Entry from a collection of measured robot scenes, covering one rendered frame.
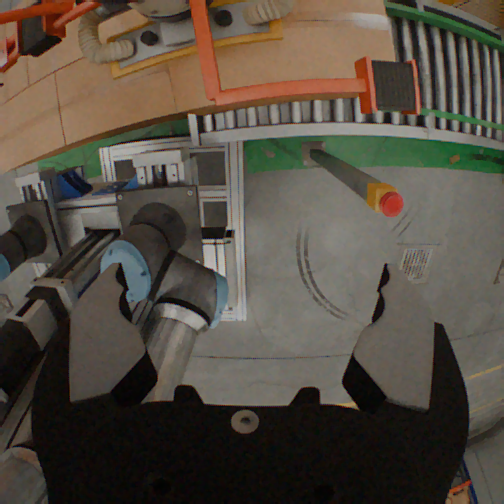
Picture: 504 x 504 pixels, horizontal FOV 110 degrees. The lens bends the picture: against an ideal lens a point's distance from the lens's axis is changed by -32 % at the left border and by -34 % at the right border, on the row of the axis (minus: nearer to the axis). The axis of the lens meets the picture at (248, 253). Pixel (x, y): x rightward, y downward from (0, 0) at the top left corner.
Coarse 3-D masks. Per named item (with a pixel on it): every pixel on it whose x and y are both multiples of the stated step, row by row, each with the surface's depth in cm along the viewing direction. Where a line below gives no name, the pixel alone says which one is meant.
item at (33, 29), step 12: (48, 0) 20; (24, 24) 21; (36, 24) 22; (48, 24) 22; (24, 36) 23; (36, 36) 23; (48, 36) 24; (60, 36) 26; (24, 48) 24; (36, 48) 25; (48, 48) 27
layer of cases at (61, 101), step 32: (32, 0) 56; (0, 32) 60; (32, 64) 76; (64, 64) 79; (96, 64) 81; (160, 64) 84; (0, 96) 81; (32, 96) 85; (64, 96) 87; (96, 96) 89; (128, 96) 90; (160, 96) 90; (0, 128) 90; (32, 128) 93; (64, 128) 95; (96, 128) 96; (128, 128) 117; (0, 160) 99; (32, 160) 107
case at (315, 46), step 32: (224, 0) 44; (320, 0) 43; (352, 0) 42; (288, 32) 48; (320, 32) 48; (352, 32) 47; (384, 32) 45; (192, 64) 53; (224, 64) 53; (256, 64) 53; (288, 64) 53; (320, 64) 52; (352, 64) 51; (192, 96) 57; (320, 96) 73; (352, 96) 77
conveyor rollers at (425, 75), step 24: (408, 24) 68; (408, 48) 74; (432, 48) 73; (480, 48) 66; (456, 72) 74; (480, 72) 71; (456, 96) 80; (480, 96) 77; (312, 120) 96; (336, 120) 94; (360, 120) 92; (408, 120) 91
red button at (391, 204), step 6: (390, 192) 59; (396, 192) 59; (384, 198) 60; (390, 198) 59; (396, 198) 59; (402, 198) 59; (384, 204) 60; (390, 204) 60; (396, 204) 60; (402, 204) 59; (384, 210) 61; (390, 210) 60; (396, 210) 60; (390, 216) 62
